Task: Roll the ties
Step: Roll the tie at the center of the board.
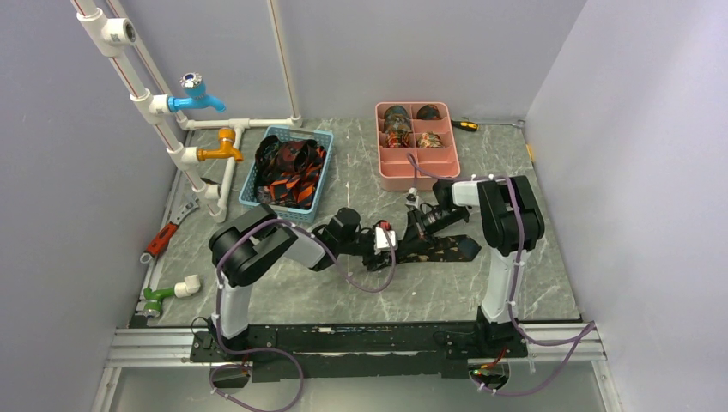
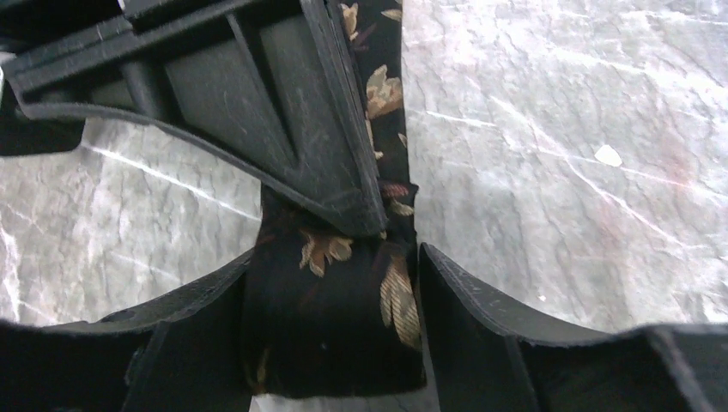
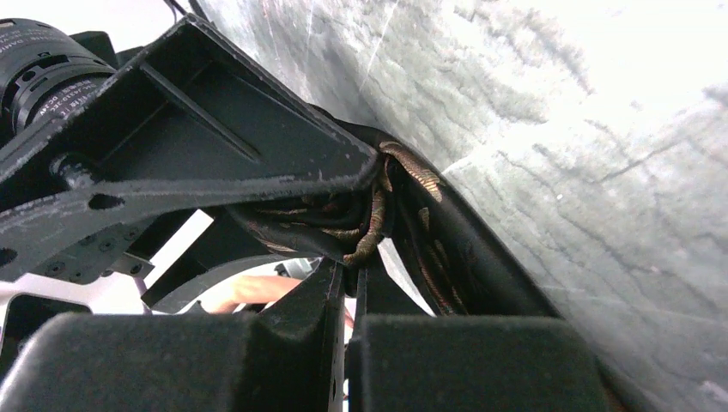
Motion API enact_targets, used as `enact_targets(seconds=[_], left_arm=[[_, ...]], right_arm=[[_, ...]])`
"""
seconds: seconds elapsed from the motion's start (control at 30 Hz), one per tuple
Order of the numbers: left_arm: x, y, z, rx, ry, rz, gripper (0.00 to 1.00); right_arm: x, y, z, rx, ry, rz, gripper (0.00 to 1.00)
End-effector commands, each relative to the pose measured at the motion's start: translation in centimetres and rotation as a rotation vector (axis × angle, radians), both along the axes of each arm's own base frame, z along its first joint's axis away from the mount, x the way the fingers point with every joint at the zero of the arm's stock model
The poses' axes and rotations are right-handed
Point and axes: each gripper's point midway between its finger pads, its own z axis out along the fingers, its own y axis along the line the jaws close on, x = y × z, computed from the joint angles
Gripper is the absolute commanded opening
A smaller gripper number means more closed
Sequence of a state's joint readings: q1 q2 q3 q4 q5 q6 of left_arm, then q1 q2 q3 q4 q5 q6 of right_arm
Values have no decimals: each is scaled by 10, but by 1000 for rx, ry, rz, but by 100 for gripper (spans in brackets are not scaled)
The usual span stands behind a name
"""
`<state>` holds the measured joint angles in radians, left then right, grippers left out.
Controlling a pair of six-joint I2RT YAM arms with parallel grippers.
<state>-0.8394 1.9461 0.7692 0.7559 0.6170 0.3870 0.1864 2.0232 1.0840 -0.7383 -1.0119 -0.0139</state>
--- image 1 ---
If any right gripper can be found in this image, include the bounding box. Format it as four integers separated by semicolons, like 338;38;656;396
398;208;467;258

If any black floral gold tie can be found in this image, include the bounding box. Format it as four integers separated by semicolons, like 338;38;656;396
395;234;482;264

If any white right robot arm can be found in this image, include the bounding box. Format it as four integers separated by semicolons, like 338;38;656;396
416;175;545;356

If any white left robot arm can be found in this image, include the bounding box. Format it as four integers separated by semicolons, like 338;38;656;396
208;204;398;361

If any pile of patterned ties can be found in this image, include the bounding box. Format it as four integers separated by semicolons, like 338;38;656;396
254;135;327;209

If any pink compartment tray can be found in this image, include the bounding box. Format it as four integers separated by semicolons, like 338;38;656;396
375;101;461;191

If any rolled tie gold floral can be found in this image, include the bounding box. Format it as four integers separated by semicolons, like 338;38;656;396
416;131;445;148

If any rolled tie red gold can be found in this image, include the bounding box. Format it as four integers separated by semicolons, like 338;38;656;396
383;131;412;148

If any blue perforated plastic basket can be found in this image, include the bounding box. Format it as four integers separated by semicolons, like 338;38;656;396
239;126;334;223

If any yellow black screwdriver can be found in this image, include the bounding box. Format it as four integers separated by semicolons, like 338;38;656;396
451;120;480;132

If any rolled tie dark blue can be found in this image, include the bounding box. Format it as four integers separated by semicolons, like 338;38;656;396
383;105;412;133

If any rolled tie dark red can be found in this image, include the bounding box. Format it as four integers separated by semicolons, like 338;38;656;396
416;104;442;120

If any orange tap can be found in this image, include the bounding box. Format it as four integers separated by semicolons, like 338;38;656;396
197;128;244;162

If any green tap with white fitting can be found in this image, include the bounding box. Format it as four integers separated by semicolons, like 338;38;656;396
142;275;202;318

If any blue tap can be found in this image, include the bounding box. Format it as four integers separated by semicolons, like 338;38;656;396
167;72;226;112

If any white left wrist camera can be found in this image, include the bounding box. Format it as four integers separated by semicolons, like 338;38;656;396
374;225;397;254

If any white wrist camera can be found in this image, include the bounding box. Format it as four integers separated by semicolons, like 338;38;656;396
374;225;397;254
405;187;422;210

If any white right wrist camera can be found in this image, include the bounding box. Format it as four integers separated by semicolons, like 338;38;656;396
405;187;422;210

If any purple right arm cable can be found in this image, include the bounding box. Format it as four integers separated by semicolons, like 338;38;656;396
406;153;598;398

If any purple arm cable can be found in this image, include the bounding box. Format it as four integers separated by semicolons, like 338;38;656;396
211;218;398;412
406;153;598;398

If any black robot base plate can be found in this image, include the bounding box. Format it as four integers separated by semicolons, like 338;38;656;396
190;320;527;383

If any aluminium rail frame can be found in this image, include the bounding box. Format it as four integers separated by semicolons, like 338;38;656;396
92;322;623;411

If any red handled adjustable wrench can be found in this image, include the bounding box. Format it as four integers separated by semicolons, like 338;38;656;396
139;194;199;264

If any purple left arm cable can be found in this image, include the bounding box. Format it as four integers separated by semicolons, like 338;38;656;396
211;218;398;412

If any white PVC pipe frame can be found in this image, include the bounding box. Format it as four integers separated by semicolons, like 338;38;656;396
72;1;302;223

